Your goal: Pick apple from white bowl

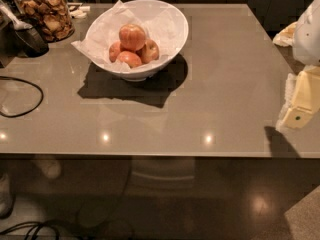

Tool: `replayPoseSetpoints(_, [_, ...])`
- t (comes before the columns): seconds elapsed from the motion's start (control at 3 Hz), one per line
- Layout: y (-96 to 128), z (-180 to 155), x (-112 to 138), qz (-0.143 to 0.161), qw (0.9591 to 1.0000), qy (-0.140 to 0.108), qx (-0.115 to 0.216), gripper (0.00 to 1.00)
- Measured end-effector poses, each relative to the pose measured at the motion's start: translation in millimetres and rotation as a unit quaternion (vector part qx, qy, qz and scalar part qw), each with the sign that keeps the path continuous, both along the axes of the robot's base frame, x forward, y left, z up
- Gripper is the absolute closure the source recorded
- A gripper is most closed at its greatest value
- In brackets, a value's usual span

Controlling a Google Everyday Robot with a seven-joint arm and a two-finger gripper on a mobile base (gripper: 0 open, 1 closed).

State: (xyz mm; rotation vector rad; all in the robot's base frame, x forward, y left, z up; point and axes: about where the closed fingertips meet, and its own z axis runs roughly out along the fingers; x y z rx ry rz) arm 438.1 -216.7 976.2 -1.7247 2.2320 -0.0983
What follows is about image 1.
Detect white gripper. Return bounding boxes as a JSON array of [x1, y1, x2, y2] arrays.
[[276, 0, 320, 131]]

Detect black coffee machine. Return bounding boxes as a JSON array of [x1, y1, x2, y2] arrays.
[[0, 0, 49, 58]]

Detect small white packets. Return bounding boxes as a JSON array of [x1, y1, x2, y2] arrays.
[[69, 5, 91, 19]]

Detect glass jar of chips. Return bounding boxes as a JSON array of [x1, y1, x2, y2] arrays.
[[14, 0, 74, 42]]

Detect black floor cables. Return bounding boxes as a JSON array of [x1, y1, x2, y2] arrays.
[[0, 220, 61, 240]]

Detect black cable loop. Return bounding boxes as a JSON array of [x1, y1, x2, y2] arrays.
[[0, 76, 45, 119]]

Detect red apple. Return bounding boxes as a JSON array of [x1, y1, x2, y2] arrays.
[[137, 39, 159, 64], [119, 24, 146, 51], [117, 51, 142, 68], [109, 41, 124, 62]]

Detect white ceramic bowl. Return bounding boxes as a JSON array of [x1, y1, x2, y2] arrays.
[[85, 0, 190, 82]]

